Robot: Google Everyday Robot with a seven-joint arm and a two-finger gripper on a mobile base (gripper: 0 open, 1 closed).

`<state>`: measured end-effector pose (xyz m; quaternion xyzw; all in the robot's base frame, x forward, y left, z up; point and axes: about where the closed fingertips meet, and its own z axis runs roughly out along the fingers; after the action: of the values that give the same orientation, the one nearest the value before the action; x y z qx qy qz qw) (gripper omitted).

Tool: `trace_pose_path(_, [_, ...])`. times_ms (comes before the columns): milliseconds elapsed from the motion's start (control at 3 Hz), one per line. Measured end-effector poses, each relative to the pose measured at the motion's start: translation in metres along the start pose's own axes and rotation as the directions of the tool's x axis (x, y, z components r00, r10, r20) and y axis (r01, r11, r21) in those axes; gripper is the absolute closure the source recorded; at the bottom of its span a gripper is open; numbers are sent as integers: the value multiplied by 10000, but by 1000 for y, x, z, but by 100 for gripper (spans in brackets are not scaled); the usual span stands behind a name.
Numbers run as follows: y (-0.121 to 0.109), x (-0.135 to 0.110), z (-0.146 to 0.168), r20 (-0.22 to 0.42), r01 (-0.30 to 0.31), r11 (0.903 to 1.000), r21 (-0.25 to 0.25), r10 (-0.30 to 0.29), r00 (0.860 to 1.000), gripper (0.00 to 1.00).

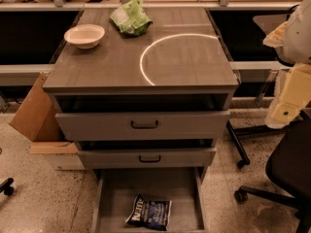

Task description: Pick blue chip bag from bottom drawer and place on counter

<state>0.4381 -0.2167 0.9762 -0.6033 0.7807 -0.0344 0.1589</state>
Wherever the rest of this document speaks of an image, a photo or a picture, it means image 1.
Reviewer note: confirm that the middle grey drawer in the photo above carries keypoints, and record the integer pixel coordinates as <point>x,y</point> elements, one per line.
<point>146,154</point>

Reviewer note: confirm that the grey drawer cabinet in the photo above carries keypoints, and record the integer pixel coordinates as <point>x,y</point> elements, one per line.
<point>179,54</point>

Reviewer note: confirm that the black office chair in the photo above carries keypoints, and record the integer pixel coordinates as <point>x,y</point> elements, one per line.
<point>289,167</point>

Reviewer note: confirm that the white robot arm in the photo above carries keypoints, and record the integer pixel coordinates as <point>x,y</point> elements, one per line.
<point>292,40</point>

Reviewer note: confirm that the bottom grey drawer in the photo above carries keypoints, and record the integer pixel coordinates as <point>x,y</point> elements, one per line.
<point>118,188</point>

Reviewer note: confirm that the blue chip bag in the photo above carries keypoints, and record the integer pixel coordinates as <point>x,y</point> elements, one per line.
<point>149,213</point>

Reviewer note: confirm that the grey drawer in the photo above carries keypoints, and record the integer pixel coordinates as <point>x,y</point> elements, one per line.
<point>118,188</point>
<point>146,154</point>
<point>141,117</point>

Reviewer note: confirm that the green chip bag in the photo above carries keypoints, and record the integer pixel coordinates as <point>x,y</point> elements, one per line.
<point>131,19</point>

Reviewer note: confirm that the black caster wheel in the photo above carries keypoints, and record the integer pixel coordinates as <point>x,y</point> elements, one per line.
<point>6,187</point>

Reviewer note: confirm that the white bowl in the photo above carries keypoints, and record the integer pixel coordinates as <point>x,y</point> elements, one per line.
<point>85,36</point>

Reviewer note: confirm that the brown cardboard box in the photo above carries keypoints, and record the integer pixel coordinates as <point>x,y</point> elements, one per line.
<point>35,120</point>

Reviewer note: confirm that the top grey drawer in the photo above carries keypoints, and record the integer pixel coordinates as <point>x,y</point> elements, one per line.
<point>141,117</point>

